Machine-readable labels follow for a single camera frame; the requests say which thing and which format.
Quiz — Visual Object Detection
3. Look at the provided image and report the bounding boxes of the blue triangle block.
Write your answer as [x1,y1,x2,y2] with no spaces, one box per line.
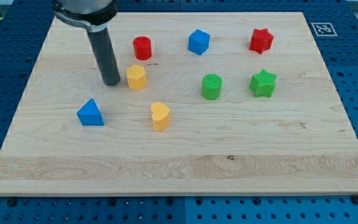
[76,98,104,126]

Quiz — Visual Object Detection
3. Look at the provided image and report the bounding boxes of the yellow heart block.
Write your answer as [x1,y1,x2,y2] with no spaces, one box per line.
[150,102,171,131]

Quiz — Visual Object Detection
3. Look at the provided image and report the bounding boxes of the light wooden board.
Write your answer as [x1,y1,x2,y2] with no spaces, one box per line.
[0,12,358,197]

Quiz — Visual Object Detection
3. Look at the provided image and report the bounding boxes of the green cylinder block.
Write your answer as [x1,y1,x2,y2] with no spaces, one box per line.
[201,73,223,100]

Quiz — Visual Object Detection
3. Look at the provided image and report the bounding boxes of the yellow hexagon block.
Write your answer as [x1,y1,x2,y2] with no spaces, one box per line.
[126,65,147,90]

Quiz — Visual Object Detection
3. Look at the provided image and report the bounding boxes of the red cylinder block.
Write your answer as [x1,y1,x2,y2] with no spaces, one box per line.
[133,36,152,60]

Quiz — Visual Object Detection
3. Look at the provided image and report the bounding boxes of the blue cube block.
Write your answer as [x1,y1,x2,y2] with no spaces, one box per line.
[188,29,210,55]

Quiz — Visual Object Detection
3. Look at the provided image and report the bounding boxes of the green star block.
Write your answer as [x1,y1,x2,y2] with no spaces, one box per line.
[249,69,277,98]

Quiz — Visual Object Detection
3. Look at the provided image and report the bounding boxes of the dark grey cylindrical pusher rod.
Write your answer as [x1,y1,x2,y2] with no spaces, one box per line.
[87,28,121,86]

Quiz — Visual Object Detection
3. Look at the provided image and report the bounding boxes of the red star block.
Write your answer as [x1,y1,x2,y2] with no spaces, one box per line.
[249,29,274,54]

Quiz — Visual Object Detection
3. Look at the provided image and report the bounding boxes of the white fiducial marker tag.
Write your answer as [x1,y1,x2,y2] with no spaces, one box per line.
[311,22,337,37]

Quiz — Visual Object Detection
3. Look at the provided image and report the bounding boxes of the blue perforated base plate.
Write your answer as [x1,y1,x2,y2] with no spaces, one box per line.
[0,0,358,223]

